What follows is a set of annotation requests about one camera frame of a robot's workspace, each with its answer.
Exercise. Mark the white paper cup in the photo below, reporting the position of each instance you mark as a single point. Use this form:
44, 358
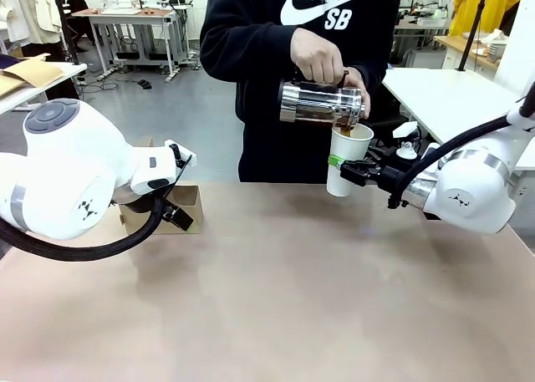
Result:
347, 148

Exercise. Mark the brown cardboard cup carrier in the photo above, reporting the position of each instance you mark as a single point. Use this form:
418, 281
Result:
188, 202

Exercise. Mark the white workbench with metal legs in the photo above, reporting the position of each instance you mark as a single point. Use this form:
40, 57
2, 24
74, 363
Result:
125, 18

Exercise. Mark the person's left forearm black sleeve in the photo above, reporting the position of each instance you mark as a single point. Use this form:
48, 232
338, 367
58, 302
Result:
378, 66

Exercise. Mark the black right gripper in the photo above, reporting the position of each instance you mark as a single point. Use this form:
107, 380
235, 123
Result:
388, 175

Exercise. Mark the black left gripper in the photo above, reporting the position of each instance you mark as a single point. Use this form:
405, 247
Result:
134, 199

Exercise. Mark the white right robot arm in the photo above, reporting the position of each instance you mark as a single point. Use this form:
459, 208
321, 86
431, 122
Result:
472, 189

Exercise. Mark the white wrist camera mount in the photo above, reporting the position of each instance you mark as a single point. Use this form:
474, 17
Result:
405, 139
181, 148

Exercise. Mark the person's right hand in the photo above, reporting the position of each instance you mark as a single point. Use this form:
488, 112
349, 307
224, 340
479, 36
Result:
313, 52

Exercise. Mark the hanging cream coat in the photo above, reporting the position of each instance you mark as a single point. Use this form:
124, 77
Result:
44, 10

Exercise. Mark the wooden top table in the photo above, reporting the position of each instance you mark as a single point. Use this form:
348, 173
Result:
460, 43

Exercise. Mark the person's black hoodie torso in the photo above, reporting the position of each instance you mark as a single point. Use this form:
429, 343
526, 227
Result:
267, 139

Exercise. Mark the large white table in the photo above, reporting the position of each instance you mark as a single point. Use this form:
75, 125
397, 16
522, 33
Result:
439, 93

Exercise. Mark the black object on floor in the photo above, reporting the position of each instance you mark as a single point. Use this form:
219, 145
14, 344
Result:
145, 84

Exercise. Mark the thin black stand pole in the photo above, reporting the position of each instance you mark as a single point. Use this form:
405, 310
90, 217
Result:
472, 31

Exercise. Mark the stack of white bowls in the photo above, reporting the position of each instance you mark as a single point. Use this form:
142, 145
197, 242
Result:
497, 43

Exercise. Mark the brown paper envelopes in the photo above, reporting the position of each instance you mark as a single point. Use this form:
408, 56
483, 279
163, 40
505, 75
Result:
29, 70

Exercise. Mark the person's left hand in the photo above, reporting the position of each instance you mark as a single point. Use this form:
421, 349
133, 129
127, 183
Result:
355, 83

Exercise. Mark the black office chair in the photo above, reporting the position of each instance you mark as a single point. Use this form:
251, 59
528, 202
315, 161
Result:
79, 14

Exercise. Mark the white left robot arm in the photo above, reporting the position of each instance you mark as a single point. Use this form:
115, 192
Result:
62, 160

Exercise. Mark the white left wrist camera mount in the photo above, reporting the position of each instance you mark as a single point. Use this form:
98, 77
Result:
181, 148

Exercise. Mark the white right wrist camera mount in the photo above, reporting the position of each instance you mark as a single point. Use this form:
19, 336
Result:
405, 139

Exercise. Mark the black chair behind person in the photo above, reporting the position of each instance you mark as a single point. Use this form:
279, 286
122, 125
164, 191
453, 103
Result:
388, 123

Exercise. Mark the small white table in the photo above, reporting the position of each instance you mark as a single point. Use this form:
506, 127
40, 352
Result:
42, 87

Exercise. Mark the person in yellow coat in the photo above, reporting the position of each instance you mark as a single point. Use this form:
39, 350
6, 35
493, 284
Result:
472, 6

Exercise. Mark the glass and chrome french press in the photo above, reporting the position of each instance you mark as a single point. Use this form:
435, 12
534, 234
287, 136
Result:
317, 102

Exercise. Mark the black tripod pole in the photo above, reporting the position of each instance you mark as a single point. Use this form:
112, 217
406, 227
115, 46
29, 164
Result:
62, 18

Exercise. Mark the person's right forearm black sleeve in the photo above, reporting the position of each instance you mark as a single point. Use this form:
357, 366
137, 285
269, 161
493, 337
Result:
251, 43

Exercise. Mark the cluttered white lab bench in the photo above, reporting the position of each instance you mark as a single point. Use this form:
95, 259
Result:
422, 22

